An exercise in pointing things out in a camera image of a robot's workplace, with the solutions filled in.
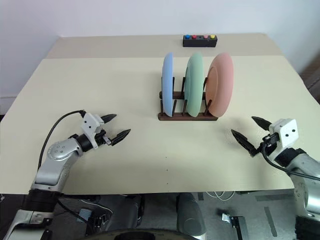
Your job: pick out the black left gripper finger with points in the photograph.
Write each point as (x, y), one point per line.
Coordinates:
(109, 117)
(121, 136)

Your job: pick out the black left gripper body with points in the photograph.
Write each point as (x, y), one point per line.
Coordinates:
(101, 140)

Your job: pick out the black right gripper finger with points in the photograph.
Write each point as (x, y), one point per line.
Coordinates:
(261, 122)
(242, 141)

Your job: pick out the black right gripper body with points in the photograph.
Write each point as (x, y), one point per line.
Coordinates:
(268, 140)

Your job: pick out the pink-red plate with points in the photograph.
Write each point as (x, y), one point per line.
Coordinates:
(221, 85)

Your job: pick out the brown wooden dish rack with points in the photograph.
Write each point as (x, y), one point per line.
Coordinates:
(180, 117)

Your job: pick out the blue plate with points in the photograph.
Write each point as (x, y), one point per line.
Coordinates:
(167, 82)

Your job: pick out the green plate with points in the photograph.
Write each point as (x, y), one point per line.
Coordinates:
(193, 87)

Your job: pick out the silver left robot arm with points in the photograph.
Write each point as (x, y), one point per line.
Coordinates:
(52, 172)

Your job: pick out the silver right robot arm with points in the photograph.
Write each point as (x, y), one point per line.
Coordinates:
(310, 162)

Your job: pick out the black table foot with caster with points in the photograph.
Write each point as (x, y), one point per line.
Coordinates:
(236, 223)

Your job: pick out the dark grey rounded shape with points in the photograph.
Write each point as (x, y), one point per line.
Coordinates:
(190, 215)

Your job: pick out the black button box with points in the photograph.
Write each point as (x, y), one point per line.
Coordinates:
(200, 43)

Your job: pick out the pink push button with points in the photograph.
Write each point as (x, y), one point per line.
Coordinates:
(206, 37)

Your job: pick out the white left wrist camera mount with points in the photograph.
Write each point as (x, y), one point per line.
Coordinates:
(90, 123)

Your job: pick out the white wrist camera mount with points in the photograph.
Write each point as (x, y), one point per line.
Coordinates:
(90, 123)
(287, 130)

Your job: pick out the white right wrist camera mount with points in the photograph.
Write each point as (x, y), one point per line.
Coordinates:
(287, 130)

